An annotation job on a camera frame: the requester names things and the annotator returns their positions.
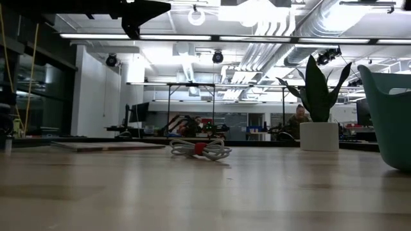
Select white ring light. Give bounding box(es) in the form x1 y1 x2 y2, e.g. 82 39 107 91
187 7 207 28

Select green snake plant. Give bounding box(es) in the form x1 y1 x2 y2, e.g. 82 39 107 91
275 54 353 124

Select black monitor on stand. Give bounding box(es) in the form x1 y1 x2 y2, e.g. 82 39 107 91
123 101 150 139
356 98 374 128

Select white round plant pot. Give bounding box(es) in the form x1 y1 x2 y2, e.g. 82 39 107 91
299 121 340 153

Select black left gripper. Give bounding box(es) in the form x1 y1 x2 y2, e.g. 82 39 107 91
121 0 172 40

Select black background robot arms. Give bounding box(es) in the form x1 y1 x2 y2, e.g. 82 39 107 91
157 114 231 140

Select black ceiling spotlight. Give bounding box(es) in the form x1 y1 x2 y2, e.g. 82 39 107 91
105 53 118 68
211 49 225 65
315 47 343 67

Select white cable with red tie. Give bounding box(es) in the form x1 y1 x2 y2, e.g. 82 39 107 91
169 138 233 162

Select person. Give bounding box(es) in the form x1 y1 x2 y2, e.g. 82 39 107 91
283 103 311 141

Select black aluminium rig frame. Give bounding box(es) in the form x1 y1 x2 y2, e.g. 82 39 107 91
12 136 380 153

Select green plastic bin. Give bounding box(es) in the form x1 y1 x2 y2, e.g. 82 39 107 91
356 64 411 173

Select yellow extension cable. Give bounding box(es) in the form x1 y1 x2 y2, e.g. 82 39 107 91
0 3 40 137

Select long linear ceiling light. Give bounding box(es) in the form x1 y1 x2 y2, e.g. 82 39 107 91
59 31 411 46

